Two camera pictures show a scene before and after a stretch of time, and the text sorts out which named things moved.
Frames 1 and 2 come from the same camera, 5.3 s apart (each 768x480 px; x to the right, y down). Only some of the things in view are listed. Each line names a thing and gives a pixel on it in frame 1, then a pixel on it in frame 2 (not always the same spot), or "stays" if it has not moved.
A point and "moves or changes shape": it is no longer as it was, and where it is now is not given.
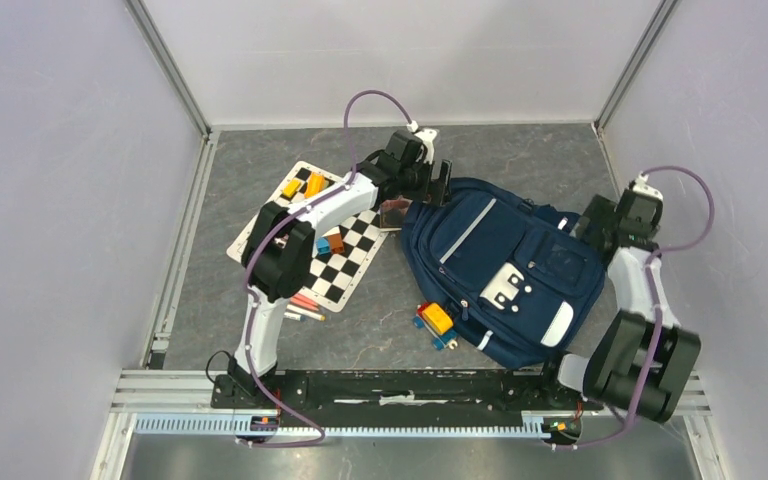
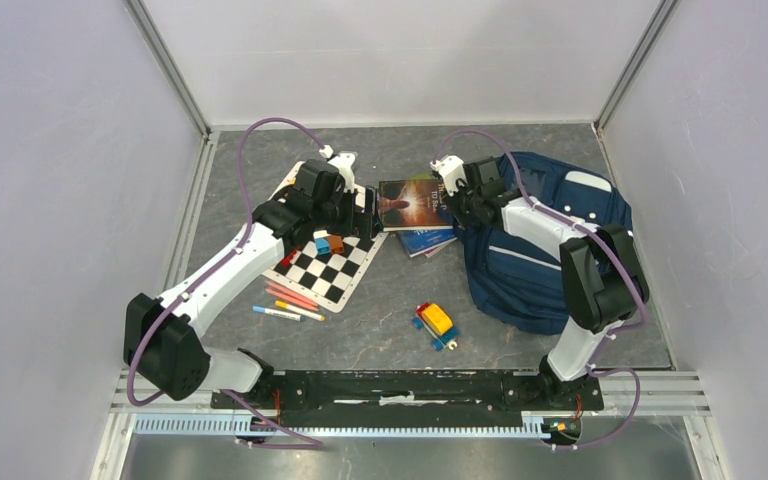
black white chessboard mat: (333, 280) stays
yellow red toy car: (437, 323) stays
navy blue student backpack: (517, 280) moves or changes shape
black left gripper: (435, 194) to (364, 222)
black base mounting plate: (399, 392) stays
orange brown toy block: (336, 243) stays
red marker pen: (304, 301) stays
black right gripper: (598, 210) to (462, 187)
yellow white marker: (307, 312) stays
